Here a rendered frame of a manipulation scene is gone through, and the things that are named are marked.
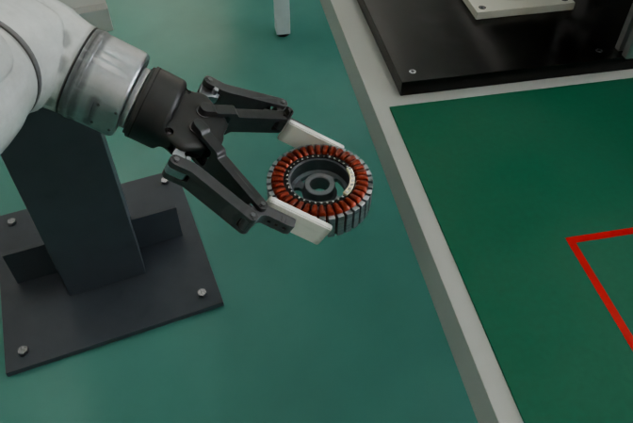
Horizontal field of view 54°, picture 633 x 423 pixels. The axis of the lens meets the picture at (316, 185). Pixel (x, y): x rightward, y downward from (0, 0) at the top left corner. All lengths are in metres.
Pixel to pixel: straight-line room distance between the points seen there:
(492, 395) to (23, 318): 1.22
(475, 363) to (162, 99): 0.37
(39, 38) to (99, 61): 0.05
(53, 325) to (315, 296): 0.60
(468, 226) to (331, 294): 0.87
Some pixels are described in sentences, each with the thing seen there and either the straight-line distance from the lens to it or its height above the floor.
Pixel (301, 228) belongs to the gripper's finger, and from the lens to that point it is 0.62.
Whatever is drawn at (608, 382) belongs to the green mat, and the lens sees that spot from 0.61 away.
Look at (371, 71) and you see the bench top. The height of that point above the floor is 0.75.
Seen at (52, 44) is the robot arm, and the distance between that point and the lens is 0.59.
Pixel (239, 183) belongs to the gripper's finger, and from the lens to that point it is 0.60.
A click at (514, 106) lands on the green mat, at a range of 0.83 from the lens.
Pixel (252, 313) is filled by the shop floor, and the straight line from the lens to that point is 1.49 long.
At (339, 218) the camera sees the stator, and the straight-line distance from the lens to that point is 0.62.
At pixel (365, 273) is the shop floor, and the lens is 1.55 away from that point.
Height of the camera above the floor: 1.25
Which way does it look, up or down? 46 degrees down
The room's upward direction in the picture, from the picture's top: straight up
